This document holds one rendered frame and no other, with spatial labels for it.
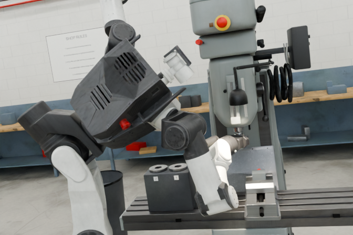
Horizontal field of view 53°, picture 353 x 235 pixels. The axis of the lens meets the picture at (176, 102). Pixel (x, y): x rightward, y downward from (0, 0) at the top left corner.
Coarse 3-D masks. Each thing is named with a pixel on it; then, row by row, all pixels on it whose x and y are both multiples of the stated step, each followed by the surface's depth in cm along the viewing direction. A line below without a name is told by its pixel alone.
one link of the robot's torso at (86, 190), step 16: (64, 160) 120; (80, 160) 121; (80, 176) 121; (96, 176) 134; (80, 192) 123; (96, 192) 123; (80, 208) 126; (96, 208) 126; (80, 224) 126; (96, 224) 127
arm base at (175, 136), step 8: (176, 112) 124; (184, 112) 124; (192, 112) 124; (168, 120) 114; (176, 120) 120; (168, 128) 113; (176, 128) 111; (184, 128) 111; (168, 136) 114; (176, 136) 112; (184, 136) 111; (168, 144) 114; (176, 144) 113; (184, 144) 111
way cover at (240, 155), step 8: (240, 152) 201; (248, 152) 200; (256, 152) 199; (264, 152) 198; (272, 152) 196; (232, 160) 201; (240, 160) 200; (248, 160) 198; (256, 160) 197; (264, 160) 196; (272, 160) 195; (232, 168) 199; (240, 168) 198; (256, 168) 196; (264, 168) 195; (272, 168) 194; (232, 176) 197; (240, 176) 196; (240, 184) 193
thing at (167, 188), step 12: (156, 168) 173; (168, 168) 172; (180, 168) 165; (144, 180) 168; (156, 180) 166; (168, 180) 165; (180, 180) 164; (192, 180) 170; (156, 192) 167; (168, 192) 166; (180, 192) 165; (192, 192) 167; (156, 204) 168; (168, 204) 167; (180, 204) 166; (192, 204) 165
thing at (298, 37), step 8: (288, 32) 181; (296, 32) 171; (304, 32) 170; (288, 40) 185; (296, 40) 171; (304, 40) 170; (296, 48) 172; (304, 48) 171; (296, 56) 172; (304, 56) 172; (296, 64) 173; (304, 64) 172
